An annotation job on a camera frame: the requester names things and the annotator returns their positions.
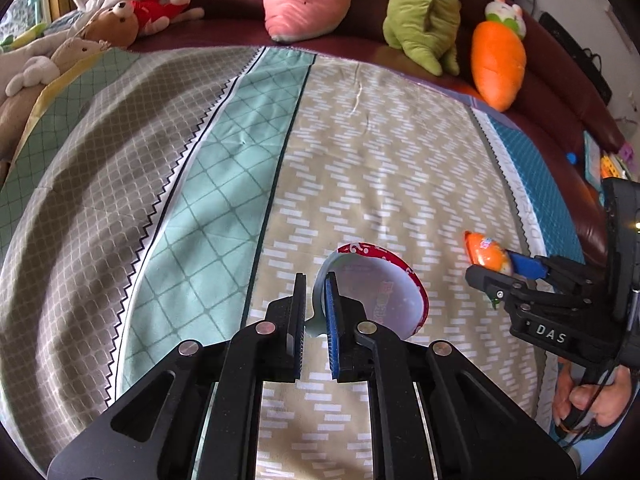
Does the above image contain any pink rabbit plush pillow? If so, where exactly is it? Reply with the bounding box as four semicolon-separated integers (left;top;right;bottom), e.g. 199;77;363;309
262;0;359;43

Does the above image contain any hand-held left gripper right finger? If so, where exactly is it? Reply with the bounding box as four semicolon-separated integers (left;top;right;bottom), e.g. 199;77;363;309
323;271;582;480

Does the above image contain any beige rabbit plush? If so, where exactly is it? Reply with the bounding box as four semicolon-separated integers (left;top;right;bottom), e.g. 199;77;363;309
4;36;107;97

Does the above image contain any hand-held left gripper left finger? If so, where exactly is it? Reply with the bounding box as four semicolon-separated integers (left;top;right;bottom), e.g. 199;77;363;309
47;272;308;480

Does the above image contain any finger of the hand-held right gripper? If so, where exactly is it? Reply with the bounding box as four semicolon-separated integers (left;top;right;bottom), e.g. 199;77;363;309
465;265;527;303
506;247;553;282

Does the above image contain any teal book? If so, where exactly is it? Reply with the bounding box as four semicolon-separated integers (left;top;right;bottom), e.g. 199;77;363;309
581;129;604;192

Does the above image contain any brown teddy bear red shirt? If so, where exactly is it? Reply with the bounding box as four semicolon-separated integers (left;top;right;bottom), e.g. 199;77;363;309
81;0;206;52

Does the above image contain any orange carrot rabbit plush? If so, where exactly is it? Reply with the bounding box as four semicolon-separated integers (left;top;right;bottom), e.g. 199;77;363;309
470;0;528;113

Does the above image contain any green dinosaur plush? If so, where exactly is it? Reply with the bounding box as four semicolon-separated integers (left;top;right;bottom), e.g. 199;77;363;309
382;0;469;78

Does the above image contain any pile of colourful toys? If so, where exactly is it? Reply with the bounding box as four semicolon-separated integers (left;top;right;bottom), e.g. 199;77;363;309
599;141;640;182

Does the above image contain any black bag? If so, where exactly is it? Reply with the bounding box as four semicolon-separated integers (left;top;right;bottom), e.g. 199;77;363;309
538;11;613;107

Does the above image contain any person's right hand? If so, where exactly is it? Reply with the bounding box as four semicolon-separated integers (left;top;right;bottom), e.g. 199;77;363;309
552;359;637;437

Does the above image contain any dark red leather sofa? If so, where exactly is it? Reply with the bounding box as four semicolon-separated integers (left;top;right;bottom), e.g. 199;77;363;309
125;0;627;262

